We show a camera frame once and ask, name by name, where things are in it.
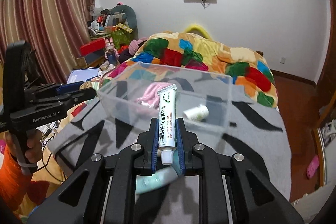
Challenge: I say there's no wooden door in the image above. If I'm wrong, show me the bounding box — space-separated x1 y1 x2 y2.
313 0 335 119

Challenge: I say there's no left hand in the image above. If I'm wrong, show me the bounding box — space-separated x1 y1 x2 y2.
5 130 43 163

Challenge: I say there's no white pill bottle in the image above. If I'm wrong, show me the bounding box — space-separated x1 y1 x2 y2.
183 105 209 121

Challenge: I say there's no grey neck pillow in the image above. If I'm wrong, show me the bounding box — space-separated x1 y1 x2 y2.
110 5 138 39

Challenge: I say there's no pink bunny bottle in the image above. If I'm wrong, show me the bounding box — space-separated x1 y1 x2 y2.
105 38 119 67

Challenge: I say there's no orange sleeved left forearm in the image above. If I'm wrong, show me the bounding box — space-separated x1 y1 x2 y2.
1 145 50 212

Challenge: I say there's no yellow pillow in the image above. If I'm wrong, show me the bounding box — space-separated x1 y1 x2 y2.
183 24 212 40

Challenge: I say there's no grey black patterned blanket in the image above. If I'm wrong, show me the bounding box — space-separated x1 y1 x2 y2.
48 85 291 223

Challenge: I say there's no pink croc shoe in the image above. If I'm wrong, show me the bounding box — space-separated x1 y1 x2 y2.
306 155 319 179

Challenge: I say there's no clear plastic storage box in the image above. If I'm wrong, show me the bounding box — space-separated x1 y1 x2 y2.
98 62 232 148

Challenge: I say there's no pink rope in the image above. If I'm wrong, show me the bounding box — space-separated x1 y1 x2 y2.
136 81 176 109

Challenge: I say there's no colourful patchwork quilt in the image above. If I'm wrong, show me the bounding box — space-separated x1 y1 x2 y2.
65 31 279 125

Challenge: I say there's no white ointment tube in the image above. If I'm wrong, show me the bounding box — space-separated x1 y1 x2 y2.
157 84 177 165

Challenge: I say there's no green gift bag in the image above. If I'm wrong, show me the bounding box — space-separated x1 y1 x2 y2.
110 29 134 50

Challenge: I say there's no pink knit hat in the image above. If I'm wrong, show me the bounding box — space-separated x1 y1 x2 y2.
128 38 147 56

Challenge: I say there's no red box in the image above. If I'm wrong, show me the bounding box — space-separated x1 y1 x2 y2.
79 38 105 56

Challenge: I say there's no white wall socket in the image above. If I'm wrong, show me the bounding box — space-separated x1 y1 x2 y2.
280 57 286 64

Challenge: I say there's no pink striped curtain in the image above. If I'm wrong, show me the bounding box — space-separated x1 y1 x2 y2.
1 0 95 83

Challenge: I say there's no mint green small bottle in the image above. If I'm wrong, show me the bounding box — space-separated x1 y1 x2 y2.
135 166 182 195

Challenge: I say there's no blue white booklet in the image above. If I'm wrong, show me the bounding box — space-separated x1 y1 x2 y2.
67 68 100 84

